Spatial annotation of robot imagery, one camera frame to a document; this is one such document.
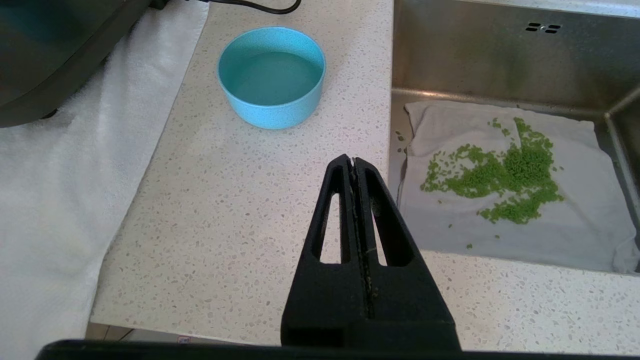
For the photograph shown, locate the white towel in sink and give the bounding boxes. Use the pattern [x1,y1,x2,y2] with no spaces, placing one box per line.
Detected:
[397,100,640,274]

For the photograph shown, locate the black rice cooker base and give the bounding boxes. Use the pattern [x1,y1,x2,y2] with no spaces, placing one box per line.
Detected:
[0,0,166,128]

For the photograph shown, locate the stainless steel sink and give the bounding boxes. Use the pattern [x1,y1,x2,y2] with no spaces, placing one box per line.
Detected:
[387,0,640,275]

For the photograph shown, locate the green grains on sink towel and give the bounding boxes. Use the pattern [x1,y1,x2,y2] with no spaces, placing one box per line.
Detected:
[395,116,566,250]

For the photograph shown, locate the black power cable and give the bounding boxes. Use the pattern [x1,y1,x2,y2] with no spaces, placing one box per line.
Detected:
[207,0,302,15]

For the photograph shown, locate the blue bowl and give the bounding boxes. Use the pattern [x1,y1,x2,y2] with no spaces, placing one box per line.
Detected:
[216,26,327,131]

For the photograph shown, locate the white towel under cooker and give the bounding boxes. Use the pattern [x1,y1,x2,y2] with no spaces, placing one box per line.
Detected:
[0,0,211,360]

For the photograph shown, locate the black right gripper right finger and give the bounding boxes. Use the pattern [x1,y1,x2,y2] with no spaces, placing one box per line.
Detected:
[354,157,462,351]

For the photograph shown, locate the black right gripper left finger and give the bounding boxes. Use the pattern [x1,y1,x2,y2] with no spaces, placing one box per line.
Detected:
[281,154,372,348]

